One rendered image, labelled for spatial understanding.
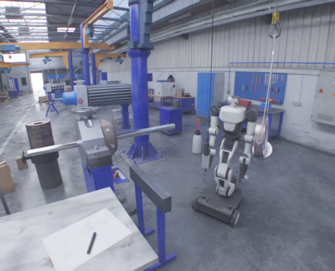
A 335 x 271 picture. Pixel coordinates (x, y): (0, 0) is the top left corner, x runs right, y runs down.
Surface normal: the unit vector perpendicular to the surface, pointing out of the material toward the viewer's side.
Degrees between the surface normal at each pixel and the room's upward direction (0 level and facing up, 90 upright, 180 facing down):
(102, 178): 90
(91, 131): 45
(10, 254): 0
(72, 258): 0
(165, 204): 90
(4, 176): 90
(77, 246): 0
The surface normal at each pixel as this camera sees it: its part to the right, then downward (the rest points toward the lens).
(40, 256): 0.00, -0.95
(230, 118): -0.62, 0.25
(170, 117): 0.53, 0.26
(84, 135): 0.39, -0.49
